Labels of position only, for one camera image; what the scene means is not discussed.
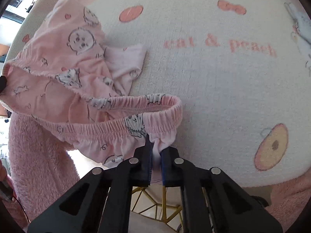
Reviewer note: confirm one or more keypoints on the pink cartoon print pants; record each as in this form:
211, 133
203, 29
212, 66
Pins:
77, 88

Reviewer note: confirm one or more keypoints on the pink fluffy sleeve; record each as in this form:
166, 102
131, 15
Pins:
41, 169
288, 199

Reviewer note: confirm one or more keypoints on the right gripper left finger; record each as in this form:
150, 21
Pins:
100, 201

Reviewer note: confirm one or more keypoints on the pink fluffy left sleeve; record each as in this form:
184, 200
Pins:
41, 169

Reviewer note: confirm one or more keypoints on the gold wire table frame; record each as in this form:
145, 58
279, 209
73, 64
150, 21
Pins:
159, 203

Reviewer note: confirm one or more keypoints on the pink fluffy right sleeve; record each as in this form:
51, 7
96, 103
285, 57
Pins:
288, 199

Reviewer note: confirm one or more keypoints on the pink cat peach blanket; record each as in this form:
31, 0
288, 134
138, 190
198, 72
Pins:
241, 69

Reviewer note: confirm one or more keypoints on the person's left hand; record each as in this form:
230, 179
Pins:
3, 172

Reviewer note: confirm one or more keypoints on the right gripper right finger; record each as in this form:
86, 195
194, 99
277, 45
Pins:
211, 200

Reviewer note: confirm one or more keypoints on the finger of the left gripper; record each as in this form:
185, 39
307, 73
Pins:
3, 83

